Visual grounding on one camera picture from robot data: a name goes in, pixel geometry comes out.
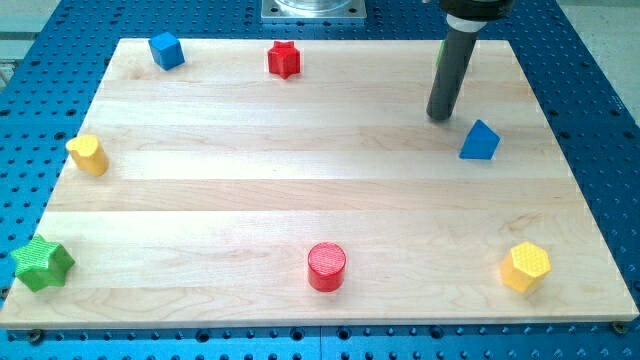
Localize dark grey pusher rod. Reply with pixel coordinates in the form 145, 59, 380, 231
426, 15, 486, 121

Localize black tool mount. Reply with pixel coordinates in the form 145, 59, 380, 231
439, 0, 515, 21

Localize blue triangle block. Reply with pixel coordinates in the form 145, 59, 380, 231
459, 119, 501, 160

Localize red star block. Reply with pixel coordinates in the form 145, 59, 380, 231
267, 41, 302, 79

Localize green star block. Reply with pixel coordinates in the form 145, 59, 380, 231
11, 234, 75, 292

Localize green block behind pusher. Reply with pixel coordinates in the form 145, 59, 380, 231
435, 40, 446, 68

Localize yellow hexagon block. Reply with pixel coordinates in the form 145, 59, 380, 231
499, 241, 552, 293

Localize red cylinder block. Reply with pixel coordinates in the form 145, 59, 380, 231
307, 242, 347, 292

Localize wooden board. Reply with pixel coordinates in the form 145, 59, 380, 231
1, 38, 638, 329

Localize blue cube block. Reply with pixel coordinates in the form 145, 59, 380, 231
148, 32, 185, 71

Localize board corner screw right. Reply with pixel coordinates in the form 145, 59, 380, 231
611, 322, 628, 336

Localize board corner screw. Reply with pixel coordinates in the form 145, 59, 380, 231
611, 322, 628, 336
26, 329, 44, 345

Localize yellow heart block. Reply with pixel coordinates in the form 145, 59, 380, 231
65, 134, 109, 177

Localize board corner screw left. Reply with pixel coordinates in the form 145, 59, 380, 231
26, 329, 44, 345

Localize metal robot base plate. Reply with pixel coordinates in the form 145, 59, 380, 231
260, 0, 367, 21

